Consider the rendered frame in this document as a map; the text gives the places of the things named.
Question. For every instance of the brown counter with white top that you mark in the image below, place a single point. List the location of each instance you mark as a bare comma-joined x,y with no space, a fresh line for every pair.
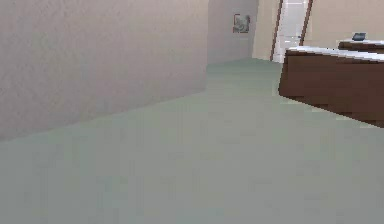
333,80

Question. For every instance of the framed wall picture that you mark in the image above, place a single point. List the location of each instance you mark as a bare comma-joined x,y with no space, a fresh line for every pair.
241,23

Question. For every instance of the small dark grey appliance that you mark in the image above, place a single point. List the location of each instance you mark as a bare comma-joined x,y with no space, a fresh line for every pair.
359,36

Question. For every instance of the white door with brown frame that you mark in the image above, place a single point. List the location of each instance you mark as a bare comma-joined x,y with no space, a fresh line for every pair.
291,26

